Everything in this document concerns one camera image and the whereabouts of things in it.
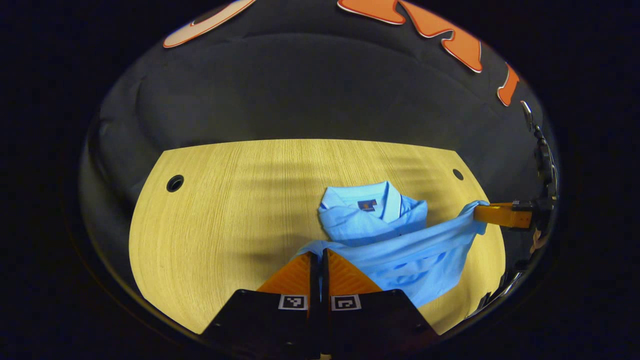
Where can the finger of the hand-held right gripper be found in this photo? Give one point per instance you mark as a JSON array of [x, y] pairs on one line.
[[502, 215]]

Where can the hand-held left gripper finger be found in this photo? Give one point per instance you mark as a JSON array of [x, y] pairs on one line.
[[314, 280], [326, 280]]

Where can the light blue T-shirt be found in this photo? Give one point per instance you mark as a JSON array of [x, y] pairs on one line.
[[400, 260]]

